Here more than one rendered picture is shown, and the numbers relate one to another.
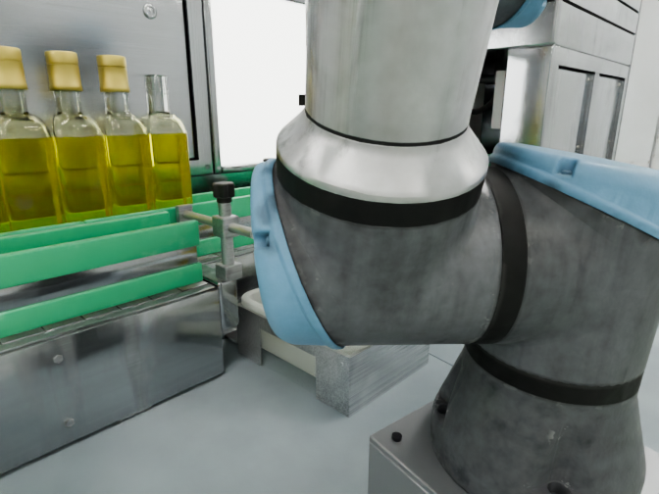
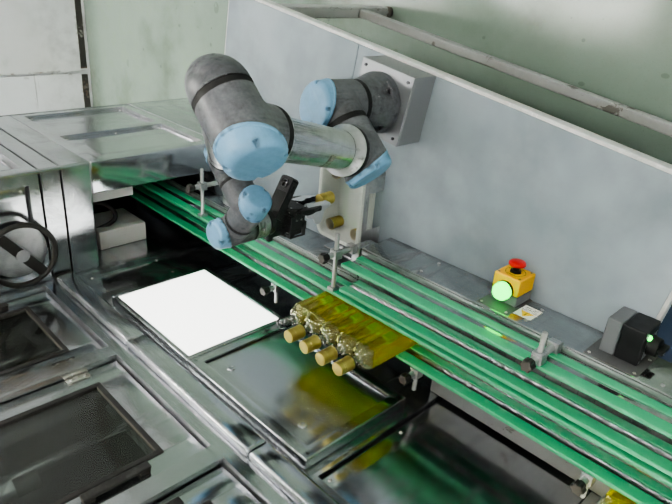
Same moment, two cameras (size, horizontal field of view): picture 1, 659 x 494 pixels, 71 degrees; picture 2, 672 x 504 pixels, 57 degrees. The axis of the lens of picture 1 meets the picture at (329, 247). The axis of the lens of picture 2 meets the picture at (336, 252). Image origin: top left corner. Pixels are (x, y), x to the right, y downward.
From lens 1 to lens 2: 1.19 m
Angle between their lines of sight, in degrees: 26
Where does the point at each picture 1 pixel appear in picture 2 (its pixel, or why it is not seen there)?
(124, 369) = (412, 258)
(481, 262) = (357, 120)
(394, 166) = (357, 138)
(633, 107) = not seen: outside the picture
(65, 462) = (451, 256)
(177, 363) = (398, 248)
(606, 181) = (330, 99)
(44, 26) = (281, 391)
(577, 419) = (373, 91)
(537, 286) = (355, 107)
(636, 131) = not seen: outside the picture
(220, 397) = (402, 228)
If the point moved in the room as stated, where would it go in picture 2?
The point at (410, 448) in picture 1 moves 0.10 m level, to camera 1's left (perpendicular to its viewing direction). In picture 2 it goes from (394, 133) to (411, 168)
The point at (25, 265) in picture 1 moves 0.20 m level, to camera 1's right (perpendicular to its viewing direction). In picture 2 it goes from (398, 289) to (362, 217)
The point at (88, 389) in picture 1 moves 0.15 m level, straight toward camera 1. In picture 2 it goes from (425, 263) to (445, 216)
